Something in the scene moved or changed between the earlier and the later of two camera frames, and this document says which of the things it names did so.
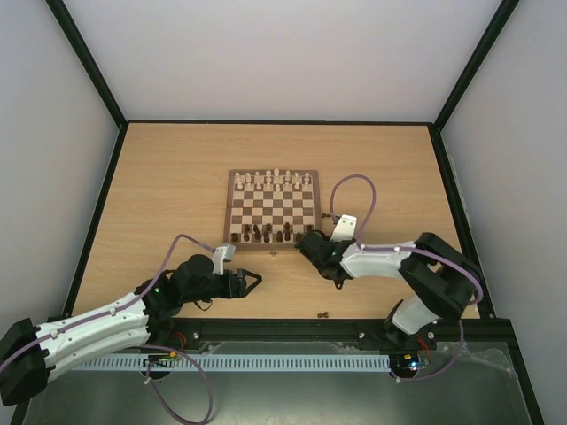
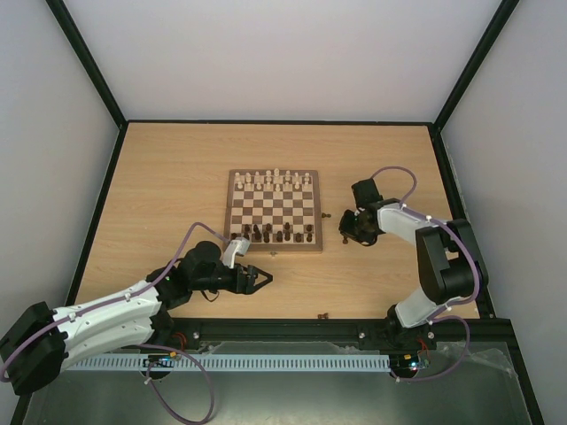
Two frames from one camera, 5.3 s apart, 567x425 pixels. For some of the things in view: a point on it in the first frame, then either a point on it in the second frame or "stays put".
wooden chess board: x=269 y=209 stays put
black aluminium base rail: x=317 y=330 stays put
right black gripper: x=311 y=247 -> x=352 y=226
